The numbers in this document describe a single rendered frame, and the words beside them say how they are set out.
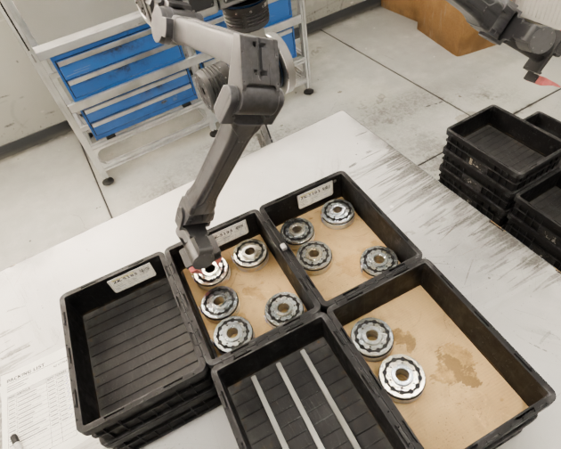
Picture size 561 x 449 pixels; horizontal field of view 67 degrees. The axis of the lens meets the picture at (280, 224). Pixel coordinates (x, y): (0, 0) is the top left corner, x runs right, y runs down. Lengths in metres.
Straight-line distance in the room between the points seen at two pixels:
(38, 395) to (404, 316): 1.05
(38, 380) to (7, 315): 0.31
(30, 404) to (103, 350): 0.30
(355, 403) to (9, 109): 3.31
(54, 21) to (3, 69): 0.50
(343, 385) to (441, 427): 0.22
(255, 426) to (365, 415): 0.25
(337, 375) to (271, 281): 0.33
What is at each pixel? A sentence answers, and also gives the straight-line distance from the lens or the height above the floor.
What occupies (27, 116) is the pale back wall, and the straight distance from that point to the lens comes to 3.83.
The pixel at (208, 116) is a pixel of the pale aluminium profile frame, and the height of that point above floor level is 0.17.
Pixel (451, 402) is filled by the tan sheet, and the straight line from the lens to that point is 1.08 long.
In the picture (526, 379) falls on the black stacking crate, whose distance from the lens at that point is 1.06.
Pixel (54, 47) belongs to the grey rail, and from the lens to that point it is 2.72.
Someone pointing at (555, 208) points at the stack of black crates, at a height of 0.38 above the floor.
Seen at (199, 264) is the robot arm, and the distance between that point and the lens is 1.04.
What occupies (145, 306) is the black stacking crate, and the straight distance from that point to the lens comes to 1.29.
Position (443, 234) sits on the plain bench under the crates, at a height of 0.70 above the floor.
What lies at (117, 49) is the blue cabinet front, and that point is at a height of 0.80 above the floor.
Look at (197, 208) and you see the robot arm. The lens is 0.98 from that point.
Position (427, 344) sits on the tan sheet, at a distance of 1.12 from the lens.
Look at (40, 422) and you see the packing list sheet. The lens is 1.43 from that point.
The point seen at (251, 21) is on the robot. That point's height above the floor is 1.32.
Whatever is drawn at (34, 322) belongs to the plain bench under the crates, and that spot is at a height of 0.70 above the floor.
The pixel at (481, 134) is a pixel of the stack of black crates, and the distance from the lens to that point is 2.26.
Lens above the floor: 1.83
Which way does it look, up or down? 48 degrees down
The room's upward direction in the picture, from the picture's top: 12 degrees counter-clockwise
